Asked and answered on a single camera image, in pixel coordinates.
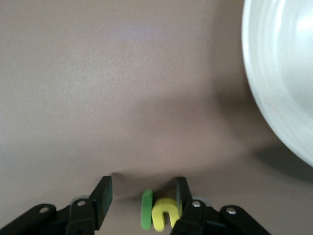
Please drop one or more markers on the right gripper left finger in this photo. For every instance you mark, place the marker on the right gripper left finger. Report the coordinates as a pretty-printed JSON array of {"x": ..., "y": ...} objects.
[{"x": 105, "y": 193}]

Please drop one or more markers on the green foam letter l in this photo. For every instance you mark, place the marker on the green foam letter l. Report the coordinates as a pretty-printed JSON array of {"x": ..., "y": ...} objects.
[{"x": 146, "y": 210}]

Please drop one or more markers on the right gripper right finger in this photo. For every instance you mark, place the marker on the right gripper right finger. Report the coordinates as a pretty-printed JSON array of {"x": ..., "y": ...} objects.
[{"x": 185, "y": 203}]

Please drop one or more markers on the beige plate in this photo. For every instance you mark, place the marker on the beige plate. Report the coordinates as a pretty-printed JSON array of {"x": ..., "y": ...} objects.
[{"x": 281, "y": 73}]

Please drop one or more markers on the yellow foam letter u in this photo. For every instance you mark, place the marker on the yellow foam letter u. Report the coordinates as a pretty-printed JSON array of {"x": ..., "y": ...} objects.
[{"x": 161, "y": 208}]

